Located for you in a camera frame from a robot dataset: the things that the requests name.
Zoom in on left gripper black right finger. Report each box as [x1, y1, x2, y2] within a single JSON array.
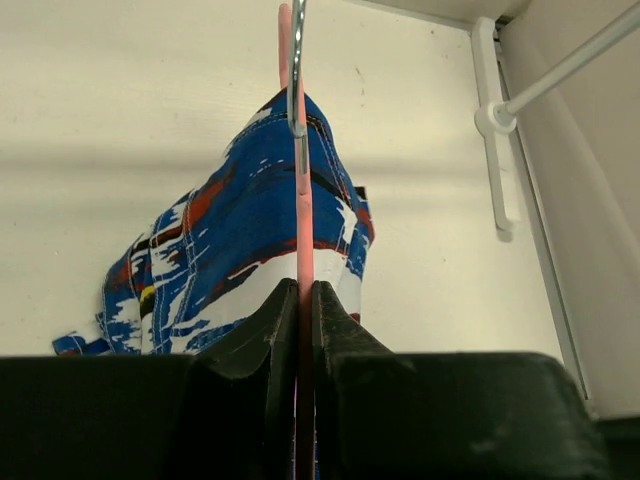
[[312, 282, 612, 479]]

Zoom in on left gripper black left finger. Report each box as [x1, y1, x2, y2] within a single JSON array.
[[1, 279, 298, 479]]

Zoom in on aluminium frame rail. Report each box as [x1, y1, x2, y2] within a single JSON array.
[[494, 19, 591, 401]]

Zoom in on white metal clothes rack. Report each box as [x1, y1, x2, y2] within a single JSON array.
[[472, 0, 640, 244]]

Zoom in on blue white red patterned trousers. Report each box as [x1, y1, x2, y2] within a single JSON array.
[[52, 93, 374, 355]]

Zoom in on pink plastic hanger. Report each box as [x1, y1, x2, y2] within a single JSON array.
[[278, 1, 315, 479]]

